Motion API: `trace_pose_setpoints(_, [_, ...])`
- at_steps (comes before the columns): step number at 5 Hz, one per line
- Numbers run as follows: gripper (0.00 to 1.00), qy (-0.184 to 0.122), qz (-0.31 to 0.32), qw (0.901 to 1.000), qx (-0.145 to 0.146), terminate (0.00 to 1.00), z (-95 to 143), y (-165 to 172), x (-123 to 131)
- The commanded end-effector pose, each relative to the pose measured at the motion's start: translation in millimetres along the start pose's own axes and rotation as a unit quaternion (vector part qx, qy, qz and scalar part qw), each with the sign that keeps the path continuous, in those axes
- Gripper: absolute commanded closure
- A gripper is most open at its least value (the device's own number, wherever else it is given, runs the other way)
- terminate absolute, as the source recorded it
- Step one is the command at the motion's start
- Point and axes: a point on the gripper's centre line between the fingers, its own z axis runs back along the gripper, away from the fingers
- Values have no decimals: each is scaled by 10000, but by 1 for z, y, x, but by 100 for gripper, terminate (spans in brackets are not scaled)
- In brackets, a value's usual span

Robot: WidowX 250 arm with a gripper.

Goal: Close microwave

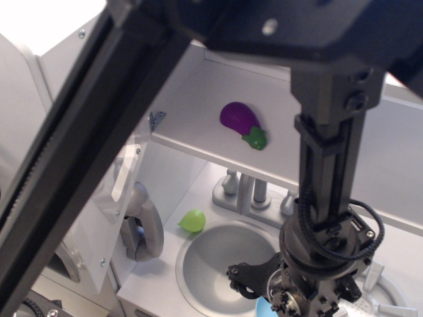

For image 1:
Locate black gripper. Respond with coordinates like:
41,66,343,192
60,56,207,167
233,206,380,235
227,252,371,316

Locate white microwave door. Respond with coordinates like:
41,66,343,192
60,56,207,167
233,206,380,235
56,132,148,293

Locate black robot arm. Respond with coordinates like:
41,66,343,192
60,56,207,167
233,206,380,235
1,1,422,316

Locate blue plastic bowl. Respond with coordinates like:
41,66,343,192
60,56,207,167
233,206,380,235
255,297,277,317

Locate grey toy stove burner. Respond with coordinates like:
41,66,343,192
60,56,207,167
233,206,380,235
334,262,418,317

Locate grey toy sink basin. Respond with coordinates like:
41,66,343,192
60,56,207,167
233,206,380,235
175,220,277,316

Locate grey toy faucet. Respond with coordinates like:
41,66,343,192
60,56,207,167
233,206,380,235
212,169,298,227

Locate green toy pear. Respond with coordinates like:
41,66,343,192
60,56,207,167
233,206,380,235
178,209,206,232

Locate white toy kitchen cabinet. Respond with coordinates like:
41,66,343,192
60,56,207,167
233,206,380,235
32,19,423,317

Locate purple toy eggplant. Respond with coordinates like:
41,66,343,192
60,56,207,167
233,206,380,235
219,102,267,151

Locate grey toy fridge door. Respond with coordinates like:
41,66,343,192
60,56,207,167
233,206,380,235
0,31,82,285

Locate black cable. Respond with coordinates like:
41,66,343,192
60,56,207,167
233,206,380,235
19,295,63,317

